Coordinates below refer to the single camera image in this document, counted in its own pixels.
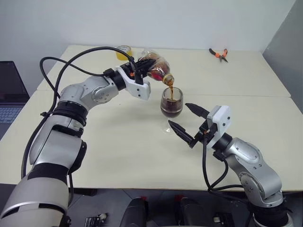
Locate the dark laptop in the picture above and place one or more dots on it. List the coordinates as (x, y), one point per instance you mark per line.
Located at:
(10, 94)

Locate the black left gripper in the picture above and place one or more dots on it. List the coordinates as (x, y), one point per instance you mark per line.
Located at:
(137, 67)

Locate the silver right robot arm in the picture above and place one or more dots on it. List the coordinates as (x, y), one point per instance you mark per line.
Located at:
(251, 165)

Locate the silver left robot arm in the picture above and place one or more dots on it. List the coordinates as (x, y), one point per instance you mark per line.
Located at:
(59, 146)

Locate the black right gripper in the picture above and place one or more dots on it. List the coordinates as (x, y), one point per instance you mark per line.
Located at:
(206, 132)

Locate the dark rounded shape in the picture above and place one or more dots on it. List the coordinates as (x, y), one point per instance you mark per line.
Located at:
(194, 212)
(135, 212)

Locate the clear bottle with brown drink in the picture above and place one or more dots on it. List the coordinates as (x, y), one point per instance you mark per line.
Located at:
(161, 65)

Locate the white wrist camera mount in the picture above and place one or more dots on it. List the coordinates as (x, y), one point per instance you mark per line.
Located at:
(221, 120)
(140, 88)

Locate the orange and black pliers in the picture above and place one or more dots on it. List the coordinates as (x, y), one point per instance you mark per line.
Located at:
(221, 55)

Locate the clear wine glass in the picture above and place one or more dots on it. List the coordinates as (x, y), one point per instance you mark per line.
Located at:
(171, 111)

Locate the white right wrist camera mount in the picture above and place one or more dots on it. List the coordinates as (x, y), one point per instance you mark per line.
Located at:
(221, 120)

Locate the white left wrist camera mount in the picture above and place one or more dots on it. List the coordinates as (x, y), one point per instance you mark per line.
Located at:
(140, 88)

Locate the small black labelled box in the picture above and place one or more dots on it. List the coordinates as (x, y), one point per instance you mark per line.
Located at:
(94, 220)

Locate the glass of orange juice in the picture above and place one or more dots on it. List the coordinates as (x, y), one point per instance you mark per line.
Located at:
(123, 54)

